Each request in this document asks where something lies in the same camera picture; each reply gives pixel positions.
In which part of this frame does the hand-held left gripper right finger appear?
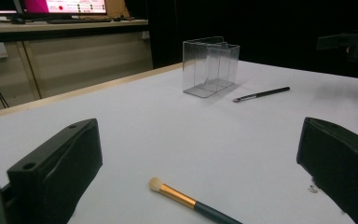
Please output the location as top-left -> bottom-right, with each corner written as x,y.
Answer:
296,117 -> 358,224

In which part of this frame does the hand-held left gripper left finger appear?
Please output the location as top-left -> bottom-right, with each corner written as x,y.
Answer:
7,118 -> 103,224

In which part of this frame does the black pen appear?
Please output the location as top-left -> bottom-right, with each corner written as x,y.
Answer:
232,86 -> 291,104

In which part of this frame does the gold ferrule makeup brush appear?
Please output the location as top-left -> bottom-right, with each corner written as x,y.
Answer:
148,176 -> 243,224

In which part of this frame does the clear plastic organizer box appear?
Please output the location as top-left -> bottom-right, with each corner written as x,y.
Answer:
182,35 -> 241,99

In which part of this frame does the black curtain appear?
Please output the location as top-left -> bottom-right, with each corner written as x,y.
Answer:
145,0 -> 358,81

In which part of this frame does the beige wooden desk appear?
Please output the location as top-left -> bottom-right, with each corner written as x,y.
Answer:
0,19 -> 154,115

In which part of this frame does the white table cover sheet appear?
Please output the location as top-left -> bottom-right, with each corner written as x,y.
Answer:
0,60 -> 358,224

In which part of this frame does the black keyboard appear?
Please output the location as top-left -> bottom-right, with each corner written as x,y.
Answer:
47,17 -> 114,25

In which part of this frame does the computer monitor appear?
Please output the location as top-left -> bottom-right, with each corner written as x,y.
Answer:
22,0 -> 108,15

